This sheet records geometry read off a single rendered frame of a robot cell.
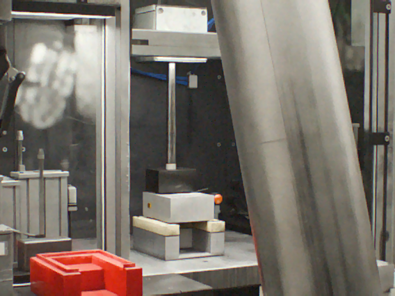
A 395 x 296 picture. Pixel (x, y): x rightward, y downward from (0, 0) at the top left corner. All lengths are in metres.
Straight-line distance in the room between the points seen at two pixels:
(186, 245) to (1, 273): 0.57
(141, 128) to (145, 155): 0.06
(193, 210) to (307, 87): 0.99
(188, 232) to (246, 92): 1.06
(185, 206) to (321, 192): 0.98
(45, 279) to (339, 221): 0.70
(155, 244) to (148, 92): 0.43
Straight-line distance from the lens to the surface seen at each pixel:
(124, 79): 1.46
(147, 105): 1.96
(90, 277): 1.35
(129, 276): 1.28
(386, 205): 1.79
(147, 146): 1.96
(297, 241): 0.69
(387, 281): 1.55
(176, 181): 1.72
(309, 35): 0.71
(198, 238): 1.73
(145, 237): 1.71
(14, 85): 1.28
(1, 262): 1.27
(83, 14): 1.39
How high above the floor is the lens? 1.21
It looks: 3 degrees down
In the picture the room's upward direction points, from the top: straight up
